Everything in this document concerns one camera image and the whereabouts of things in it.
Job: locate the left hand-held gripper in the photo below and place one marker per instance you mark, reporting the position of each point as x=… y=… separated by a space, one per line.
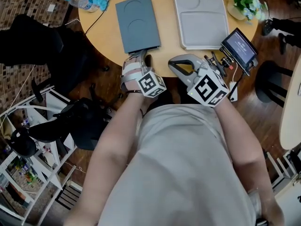
x=150 y=83

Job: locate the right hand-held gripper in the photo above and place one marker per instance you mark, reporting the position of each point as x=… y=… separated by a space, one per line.
x=208 y=88

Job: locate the dark grey drawer box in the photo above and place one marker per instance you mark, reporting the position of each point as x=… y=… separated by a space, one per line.
x=138 y=22

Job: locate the person's left forearm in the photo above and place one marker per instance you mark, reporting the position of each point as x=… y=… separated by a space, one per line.
x=110 y=154

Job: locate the person's right forearm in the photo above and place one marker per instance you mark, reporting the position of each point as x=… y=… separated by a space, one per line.
x=247 y=154

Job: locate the light grey box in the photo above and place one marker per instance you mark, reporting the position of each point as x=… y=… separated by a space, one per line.
x=202 y=25

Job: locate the round wooden table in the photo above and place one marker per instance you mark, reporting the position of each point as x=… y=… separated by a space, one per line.
x=168 y=41

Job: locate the small black monitor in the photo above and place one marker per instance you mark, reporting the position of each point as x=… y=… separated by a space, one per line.
x=240 y=48

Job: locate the clear bottle blue cap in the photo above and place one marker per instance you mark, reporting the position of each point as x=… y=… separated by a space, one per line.
x=81 y=0

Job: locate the black office chair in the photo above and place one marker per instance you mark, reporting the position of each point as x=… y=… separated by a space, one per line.
x=30 y=43
x=70 y=123

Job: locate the person's light grey shirt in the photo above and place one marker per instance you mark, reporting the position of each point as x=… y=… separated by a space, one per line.
x=183 y=168

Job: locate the round white table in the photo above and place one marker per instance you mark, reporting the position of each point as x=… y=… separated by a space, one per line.
x=292 y=107

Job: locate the white shelf unit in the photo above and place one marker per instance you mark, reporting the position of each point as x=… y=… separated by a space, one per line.
x=35 y=168

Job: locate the white wall socket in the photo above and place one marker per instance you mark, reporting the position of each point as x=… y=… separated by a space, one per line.
x=51 y=7

